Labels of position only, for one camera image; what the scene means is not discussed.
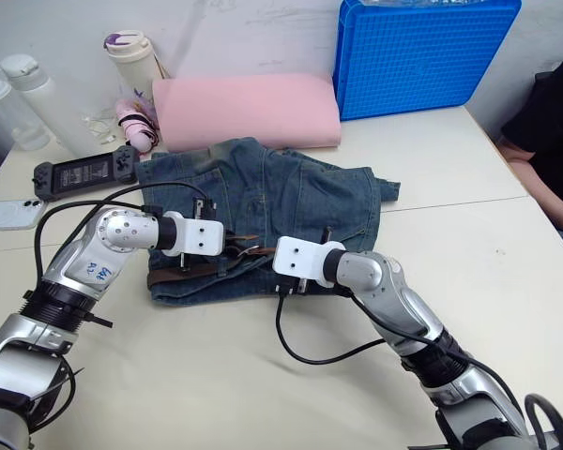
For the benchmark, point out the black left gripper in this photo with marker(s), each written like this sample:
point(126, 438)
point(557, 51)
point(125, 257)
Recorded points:
point(228, 244)

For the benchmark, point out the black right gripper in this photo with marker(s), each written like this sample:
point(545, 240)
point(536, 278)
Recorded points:
point(303, 286)

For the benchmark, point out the blue denim shorts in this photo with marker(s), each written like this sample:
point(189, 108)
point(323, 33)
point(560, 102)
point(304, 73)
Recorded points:
point(300, 197)

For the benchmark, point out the brown braided belt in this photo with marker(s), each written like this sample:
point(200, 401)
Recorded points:
point(178, 275)

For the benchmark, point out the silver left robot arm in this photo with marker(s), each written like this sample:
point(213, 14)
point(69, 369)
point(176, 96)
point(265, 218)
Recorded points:
point(75, 262)

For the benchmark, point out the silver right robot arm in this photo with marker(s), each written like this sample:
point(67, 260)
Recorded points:
point(384, 290)

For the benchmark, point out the bystander's bare forearm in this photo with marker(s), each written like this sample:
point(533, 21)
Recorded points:
point(539, 183)

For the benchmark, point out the pink foam pillow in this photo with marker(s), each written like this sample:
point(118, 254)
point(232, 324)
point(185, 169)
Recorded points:
point(244, 112)

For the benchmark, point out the black handheld game controller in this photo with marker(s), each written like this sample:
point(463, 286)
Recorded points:
point(84, 171)

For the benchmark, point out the cream bottle with purple lid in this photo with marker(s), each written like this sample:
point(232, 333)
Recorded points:
point(131, 65)

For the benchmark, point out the white insulated bottle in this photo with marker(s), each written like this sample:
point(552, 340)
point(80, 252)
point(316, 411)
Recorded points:
point(51, 112)

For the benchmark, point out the white smartphone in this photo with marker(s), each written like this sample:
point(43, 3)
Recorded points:
point(9, 214)

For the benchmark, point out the blue plastic crate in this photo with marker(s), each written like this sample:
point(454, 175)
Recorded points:
point(417, 56)

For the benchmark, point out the clear plastic bottle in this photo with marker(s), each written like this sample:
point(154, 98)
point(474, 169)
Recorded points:
point(9, 117)

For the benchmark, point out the person in black shirt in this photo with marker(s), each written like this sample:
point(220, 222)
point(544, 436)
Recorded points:
point(558, 117)

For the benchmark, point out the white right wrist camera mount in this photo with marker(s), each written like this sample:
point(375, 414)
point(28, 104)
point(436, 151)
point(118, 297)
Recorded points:
point(300, 260)

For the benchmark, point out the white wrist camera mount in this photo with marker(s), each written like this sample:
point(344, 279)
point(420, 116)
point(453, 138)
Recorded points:
point(197, 236)
point(300, 260)

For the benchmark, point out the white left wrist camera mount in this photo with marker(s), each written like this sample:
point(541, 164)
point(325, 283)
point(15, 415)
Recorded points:
point(197, 236)

